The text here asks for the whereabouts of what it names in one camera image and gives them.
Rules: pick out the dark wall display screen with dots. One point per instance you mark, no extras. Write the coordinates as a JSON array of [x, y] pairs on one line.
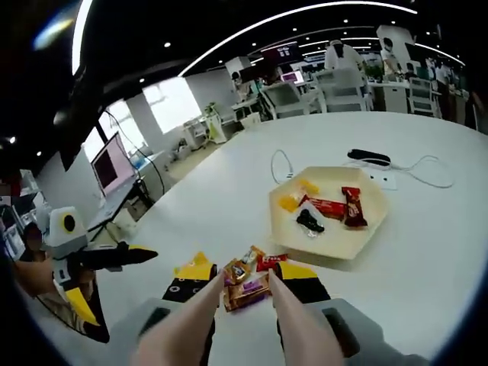
[[282, 53]]

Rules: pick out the cream hexagonal container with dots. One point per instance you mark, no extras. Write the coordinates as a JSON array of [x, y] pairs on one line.
[[354, 244]]

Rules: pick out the dark red chocolate bar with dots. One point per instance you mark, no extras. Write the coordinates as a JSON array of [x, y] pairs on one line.
[[328, 207]]

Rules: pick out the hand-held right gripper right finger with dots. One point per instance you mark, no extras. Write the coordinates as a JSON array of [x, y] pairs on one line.
[[305, 287]]

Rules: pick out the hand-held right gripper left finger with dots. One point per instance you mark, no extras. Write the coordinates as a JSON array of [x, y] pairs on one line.
[[179, 289]]

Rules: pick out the brown gold snack packet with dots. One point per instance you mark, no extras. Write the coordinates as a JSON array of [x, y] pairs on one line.
[[244, 301]]

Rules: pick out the red orange snack packet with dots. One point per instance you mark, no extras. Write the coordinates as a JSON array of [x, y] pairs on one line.
[[354, 209]]

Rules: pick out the white mesh office chair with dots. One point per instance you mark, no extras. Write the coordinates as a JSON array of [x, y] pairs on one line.
[[341, 89], [422, 95], [286, 99]]

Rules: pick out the person's left hand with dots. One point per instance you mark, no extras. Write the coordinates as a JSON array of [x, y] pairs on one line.
[[36, 276]]

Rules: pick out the black snack clear packet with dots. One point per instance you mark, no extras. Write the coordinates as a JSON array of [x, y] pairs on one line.
[[309, 221]]

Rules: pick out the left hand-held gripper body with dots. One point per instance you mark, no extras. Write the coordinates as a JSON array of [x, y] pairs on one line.
[[63, 244]]

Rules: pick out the yellow white snack packet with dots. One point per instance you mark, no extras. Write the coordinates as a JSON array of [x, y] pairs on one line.
[[287, 202]]

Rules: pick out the small red candy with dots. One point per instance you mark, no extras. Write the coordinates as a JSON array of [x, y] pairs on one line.
[[270, 262]]

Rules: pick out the black oblong device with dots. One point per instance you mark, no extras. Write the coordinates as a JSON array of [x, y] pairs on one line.
[[368, 156]]

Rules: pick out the pink screen monitor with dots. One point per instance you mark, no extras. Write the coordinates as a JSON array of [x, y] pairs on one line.
[[112, 165]]

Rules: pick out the small gold candy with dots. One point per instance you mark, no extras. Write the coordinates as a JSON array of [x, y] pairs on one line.
[[237, 271]]

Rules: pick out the pink food tongs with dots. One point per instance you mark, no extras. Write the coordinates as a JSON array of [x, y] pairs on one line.
[[175, 335]]

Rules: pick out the white paper cup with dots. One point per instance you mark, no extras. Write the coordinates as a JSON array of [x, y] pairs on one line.
[[253, 120]]

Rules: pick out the long ceiling light strip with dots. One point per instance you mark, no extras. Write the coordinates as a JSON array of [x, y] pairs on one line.
[[297, 9], [82, 38]]

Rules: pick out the potted green plant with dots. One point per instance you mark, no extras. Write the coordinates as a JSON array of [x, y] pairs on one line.
[[373, 72]]

